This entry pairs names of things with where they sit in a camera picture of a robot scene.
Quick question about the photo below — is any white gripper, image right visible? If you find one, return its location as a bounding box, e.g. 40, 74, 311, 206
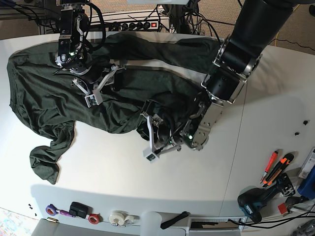
141, 112, 182, 163

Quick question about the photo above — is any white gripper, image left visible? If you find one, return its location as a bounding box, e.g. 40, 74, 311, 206
72, 65, 118, 108

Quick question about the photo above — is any dark green t-shirt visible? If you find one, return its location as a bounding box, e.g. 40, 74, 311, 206
7, 32, 219, 184

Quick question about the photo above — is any black robot arm, image right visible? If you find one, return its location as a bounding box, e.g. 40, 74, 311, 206
142, 0, 310, 162

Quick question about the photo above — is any white plastic cup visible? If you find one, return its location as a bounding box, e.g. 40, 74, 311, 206
140, 211, 162, 236

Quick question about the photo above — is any red tape roll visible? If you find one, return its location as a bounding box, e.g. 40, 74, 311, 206
88, 214, 101, 225

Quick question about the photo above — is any purple tape roll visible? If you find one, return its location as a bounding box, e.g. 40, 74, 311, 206
45, 204, 58, 216

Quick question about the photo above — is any orange black utility knife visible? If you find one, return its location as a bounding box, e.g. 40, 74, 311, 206
262, 153, 294, 188

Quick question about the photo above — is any red square tag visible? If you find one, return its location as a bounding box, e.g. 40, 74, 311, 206
278, 203, 288, 215

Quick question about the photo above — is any blue box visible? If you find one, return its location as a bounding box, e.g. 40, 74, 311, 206
297, 167, 315, 200

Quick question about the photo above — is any black power strip red switch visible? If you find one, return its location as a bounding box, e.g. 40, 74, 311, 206
107, 21, 158, 32

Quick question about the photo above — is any black action camera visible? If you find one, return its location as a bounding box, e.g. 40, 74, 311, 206
69, 202, 89, 218

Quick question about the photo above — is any teal black cordless drill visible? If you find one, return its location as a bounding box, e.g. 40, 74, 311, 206
237, 173, 296, 224

